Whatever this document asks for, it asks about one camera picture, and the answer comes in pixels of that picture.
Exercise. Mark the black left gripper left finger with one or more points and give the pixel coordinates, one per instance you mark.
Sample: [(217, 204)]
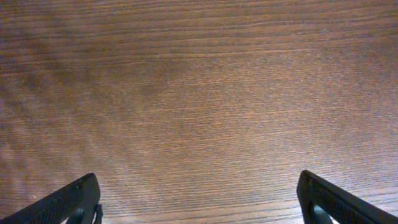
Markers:
[(77, 202)]

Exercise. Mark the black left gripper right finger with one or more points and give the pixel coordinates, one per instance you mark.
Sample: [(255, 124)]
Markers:
[(323, 202)]

